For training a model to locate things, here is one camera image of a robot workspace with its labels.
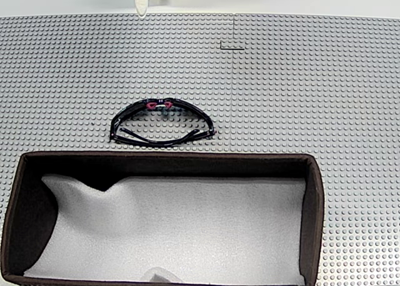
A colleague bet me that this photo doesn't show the black glasses with red pads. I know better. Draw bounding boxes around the black glasses with red pads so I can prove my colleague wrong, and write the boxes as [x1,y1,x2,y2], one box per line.
[109,97,217,149]

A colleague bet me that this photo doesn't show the brown fabric bin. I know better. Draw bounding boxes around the brown fabric bin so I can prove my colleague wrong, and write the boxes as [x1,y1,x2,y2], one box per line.
[0,150,326,286]

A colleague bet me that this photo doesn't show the small grey flat plate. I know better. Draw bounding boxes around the small grey flat plate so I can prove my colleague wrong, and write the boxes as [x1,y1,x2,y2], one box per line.
[219,39,246,51]

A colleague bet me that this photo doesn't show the grey studded baseplate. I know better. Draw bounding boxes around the grey studded baseplate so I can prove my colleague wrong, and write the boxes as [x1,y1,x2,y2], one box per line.
[230,12,400,286]
[0,12,236,262]

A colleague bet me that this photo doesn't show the white foam pad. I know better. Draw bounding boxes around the white foam pad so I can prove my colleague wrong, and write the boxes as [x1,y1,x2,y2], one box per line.
[23,173,307,286]

